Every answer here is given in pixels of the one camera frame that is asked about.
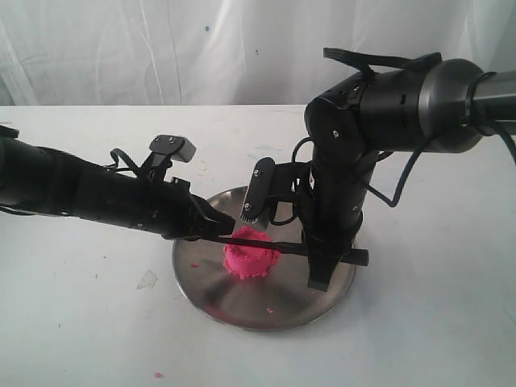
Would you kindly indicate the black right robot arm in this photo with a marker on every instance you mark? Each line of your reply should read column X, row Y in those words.
column 390, row 104

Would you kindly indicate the white backdrop curtain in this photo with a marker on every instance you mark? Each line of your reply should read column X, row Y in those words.
column 227, row 52

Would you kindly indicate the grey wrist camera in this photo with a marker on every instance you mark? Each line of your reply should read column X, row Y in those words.
column 173, row 147
column 255, row 210

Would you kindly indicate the pink play dough lump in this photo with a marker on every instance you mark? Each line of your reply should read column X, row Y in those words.
column 245, row 261

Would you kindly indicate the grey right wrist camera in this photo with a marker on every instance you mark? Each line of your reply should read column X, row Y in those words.
column 255, row 210

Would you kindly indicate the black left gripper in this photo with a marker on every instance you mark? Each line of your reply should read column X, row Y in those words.
column 170, row 210

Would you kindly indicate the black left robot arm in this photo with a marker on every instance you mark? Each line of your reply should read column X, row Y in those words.
column 47, row 181

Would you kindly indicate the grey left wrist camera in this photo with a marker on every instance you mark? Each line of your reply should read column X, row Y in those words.
column 173, row 147

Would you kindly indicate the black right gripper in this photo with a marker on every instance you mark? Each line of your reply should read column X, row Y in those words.
column 336, row 218

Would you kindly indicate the black knife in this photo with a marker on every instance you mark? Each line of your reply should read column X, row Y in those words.
column 258, row 244

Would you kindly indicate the round steel plate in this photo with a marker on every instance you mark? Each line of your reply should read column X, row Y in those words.
column 278, row 301

